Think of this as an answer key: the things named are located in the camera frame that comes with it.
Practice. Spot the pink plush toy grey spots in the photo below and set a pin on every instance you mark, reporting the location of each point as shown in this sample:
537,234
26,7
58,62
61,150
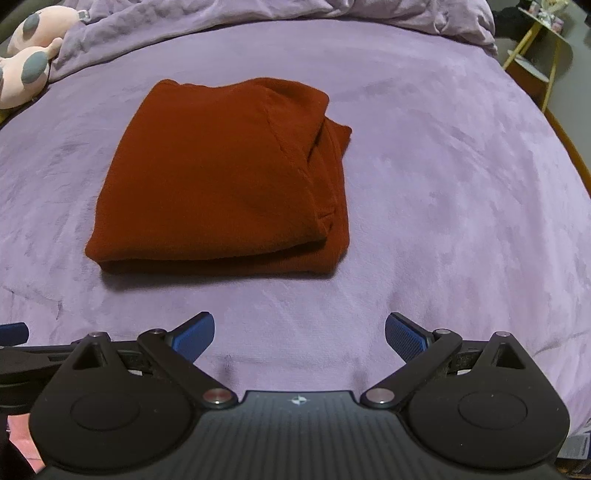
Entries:
44,27
23,76

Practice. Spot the purple bed blanket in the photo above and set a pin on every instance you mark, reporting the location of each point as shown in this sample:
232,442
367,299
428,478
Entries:
438,207

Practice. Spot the wooden bed frame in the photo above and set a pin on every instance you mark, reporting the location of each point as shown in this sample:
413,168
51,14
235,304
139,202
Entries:
575,147

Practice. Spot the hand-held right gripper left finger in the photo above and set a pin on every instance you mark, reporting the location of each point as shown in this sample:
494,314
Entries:
194,337

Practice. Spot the red sweater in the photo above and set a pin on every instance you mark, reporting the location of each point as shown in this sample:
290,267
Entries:
221,180

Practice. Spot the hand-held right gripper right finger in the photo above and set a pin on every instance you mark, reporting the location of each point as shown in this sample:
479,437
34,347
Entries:
406,340

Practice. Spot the purple duvet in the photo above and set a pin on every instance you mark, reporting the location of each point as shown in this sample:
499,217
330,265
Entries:
277,14

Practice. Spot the dark cloth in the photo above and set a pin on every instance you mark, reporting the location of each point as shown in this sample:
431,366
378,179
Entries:
510,25

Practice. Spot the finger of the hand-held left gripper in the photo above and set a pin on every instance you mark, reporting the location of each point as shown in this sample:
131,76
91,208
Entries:
13,333

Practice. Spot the yellow metal shelf rack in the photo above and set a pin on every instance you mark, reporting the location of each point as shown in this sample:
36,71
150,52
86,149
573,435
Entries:
549,50

